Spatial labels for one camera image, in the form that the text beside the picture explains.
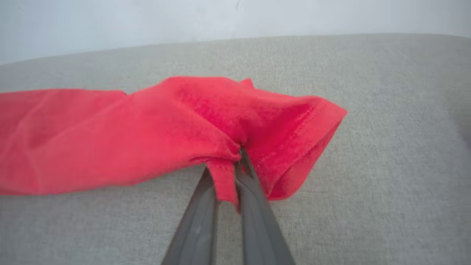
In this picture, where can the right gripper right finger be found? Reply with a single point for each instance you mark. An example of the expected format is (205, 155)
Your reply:
(261, 235)

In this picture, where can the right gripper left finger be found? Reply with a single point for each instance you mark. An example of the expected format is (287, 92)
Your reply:
(195, 239)

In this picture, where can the red jersey with white sleeves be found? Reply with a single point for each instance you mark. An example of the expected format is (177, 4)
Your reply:
(128, 140)

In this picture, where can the grey fabric sofa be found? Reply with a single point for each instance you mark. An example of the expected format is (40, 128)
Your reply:
(386, 147)

